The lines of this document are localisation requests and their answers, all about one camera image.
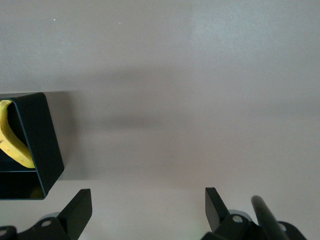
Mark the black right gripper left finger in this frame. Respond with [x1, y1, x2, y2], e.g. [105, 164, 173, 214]
[0, 188, 93, 240]

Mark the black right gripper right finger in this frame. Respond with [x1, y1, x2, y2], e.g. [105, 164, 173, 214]
[201, 187, 307, 240]

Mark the black plastic box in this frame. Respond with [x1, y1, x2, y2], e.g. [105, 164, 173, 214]
[0, 92, 65, 201]

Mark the yellow banana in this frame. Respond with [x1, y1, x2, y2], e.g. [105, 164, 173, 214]
[0, 99, 36, 169]

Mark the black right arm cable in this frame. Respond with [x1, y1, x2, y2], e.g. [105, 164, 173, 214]
[251, 195, 288, 240]

